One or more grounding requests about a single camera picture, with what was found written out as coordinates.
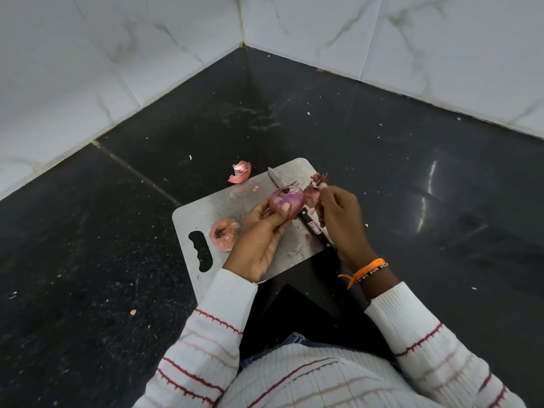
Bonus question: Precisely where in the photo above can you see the person's right hand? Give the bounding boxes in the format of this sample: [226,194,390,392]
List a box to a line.
[315,185,379,273]

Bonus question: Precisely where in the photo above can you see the person's left hand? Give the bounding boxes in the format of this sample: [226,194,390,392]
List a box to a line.
[223,198,294,284]

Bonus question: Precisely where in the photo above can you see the black-handled kitchen knife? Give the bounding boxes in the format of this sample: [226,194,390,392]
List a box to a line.
[267,167,337,252]

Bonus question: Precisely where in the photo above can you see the red onion with dry roots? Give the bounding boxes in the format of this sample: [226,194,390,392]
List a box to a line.
[209,218,242,252]

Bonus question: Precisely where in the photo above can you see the pile of onion peels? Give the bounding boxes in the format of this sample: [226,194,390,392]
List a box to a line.
[303,182,323,209]

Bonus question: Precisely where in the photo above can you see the onion peel piece off board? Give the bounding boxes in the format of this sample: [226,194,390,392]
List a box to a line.
[227,160,252,185]

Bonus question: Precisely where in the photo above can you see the person's left forearm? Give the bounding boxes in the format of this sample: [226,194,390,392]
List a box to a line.
[134,269,259,408]

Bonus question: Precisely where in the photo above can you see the person's right forearm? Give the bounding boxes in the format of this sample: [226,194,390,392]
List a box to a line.
[352,258,528,408]

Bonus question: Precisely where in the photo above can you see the orange thread wristband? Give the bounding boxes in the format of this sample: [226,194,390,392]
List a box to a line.
[338,258,386,290]

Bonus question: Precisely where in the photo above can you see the steel cutting board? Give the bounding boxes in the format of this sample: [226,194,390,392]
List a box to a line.
[171,158,341,303]

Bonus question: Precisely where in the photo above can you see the white striped sweater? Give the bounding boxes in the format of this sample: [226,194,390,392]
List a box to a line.
[216,343,443,408]

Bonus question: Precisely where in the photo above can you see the beaded bracelet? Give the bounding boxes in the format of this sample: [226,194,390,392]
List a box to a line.
[356,262,390,285]

